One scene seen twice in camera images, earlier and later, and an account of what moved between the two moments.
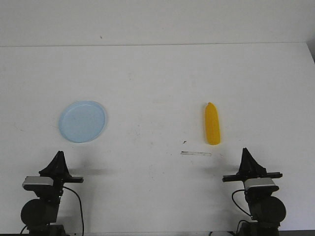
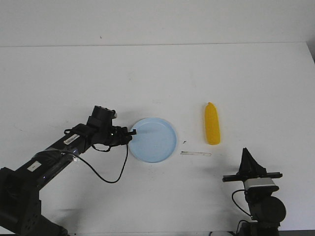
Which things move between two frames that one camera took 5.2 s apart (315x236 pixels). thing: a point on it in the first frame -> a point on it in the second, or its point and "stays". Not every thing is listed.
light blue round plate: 82,121 -> 155,141
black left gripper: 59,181 -> 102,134
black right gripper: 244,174 stays
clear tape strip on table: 196,153 stays
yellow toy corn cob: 212,124 stays
